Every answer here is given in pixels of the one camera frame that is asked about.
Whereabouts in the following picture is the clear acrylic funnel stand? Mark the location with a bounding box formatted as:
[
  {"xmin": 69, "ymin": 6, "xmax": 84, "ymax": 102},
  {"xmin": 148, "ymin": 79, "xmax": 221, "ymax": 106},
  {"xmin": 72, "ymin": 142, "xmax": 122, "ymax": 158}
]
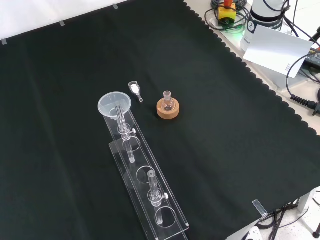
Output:
[{"xmin": 101, "ymin": 104, "xmax": 190, "ymax": 240}]

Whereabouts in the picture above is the black cable bundle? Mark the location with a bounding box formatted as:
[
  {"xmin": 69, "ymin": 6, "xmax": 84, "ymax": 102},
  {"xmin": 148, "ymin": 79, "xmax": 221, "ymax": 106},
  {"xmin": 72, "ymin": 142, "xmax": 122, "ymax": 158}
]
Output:
[{"xmin": 257, "ymin": 189, "xmax": 320, "ymax": 240}]

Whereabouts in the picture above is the yellow stop button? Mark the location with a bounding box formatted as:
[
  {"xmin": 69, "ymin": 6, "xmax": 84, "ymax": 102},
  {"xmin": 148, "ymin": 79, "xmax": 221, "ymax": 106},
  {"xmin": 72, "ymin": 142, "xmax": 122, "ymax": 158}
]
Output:
[{"xmin": 217, "ymin": 0, "xmax": 237, "ymax": 25}]

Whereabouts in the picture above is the black ribbed cable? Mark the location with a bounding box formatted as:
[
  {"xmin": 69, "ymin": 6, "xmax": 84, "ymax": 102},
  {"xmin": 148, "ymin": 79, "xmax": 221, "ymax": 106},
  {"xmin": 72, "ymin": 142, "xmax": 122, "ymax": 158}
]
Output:
[{"xmin": 285, "ymin": 52, "xmax": 320, "ymax": 117}]

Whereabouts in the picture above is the small round-bottom glass flask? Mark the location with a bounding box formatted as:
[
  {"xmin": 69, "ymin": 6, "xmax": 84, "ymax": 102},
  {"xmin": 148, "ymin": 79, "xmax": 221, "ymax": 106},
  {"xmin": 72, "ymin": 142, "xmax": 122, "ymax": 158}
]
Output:
[{"xmin": 161, "ymin": 91, "xmax": 175, "ymax": 112}]

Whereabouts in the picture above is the black electronic box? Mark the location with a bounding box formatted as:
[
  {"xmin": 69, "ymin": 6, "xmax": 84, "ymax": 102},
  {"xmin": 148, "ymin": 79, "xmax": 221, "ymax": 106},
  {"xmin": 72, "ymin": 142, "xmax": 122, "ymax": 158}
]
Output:
[{"xmin": 298, "ymin": 46, "xmax": 320, "ymax": 83}]

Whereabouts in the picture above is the clear tape strip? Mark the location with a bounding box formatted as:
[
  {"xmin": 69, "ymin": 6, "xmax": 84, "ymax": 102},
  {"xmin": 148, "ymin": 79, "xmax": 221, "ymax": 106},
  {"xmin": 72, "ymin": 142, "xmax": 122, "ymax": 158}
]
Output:
[{"xmin": 251, "ymin": 199, "xmax": 268, "ymax": 217}]

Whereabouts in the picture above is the white power strip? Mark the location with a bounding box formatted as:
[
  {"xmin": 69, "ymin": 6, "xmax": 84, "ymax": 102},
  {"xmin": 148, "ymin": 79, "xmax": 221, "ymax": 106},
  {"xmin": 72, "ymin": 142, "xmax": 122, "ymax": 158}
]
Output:
[{"xmin": 245, "ymin": 225, "xmax": 264, "ymax": 240}]

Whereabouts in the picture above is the black cable coil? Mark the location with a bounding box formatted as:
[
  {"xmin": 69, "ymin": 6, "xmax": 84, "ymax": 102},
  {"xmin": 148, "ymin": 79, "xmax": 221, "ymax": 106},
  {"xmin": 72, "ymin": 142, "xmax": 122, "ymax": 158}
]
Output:
[{"xmin": 204, "ymin": 0, "xmax": 252, "ymax": 33}]

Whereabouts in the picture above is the clear plastic funnel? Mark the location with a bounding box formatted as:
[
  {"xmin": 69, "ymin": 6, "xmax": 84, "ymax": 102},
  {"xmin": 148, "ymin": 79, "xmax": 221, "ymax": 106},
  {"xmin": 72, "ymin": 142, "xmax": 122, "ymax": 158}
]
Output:
[{"xmin": 97, "ymin": 91, "xmax": 133, "ymax": 121}]

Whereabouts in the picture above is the cork ring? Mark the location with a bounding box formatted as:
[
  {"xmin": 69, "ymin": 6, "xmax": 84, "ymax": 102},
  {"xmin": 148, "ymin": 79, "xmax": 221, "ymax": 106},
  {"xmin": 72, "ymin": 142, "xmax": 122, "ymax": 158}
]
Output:
[{"xmin": 156, "ymin": 98, "xmax": 181, "ymax": 120}]

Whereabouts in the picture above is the pale board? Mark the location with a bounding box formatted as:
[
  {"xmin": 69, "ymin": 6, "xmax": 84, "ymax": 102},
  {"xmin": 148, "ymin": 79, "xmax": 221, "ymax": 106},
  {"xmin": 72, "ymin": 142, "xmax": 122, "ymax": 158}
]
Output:
[{"xmin": 242, "ymin": 25, "xmax": 315, "ymax": 79}]

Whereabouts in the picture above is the black cloth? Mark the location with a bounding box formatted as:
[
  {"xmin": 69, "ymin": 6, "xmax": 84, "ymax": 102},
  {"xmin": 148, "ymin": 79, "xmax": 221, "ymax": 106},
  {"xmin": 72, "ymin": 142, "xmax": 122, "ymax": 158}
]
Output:
[{"xmin": 0, "ymin": 0, "xmax": 320, "ymax": 240}]

